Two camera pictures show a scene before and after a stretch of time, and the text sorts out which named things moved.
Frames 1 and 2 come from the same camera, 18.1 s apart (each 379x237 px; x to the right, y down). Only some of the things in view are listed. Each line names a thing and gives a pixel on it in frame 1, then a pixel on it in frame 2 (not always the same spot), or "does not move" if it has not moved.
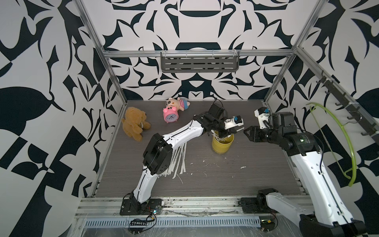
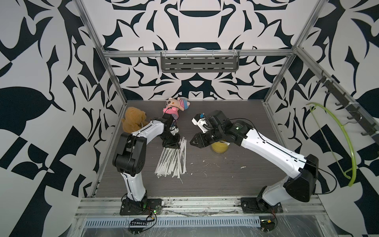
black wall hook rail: x=368 y=128 does not move
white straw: x=182 y=153 does not move
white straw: x=177 y=162 does not move
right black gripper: x=254 y=136 to x=200 y=139
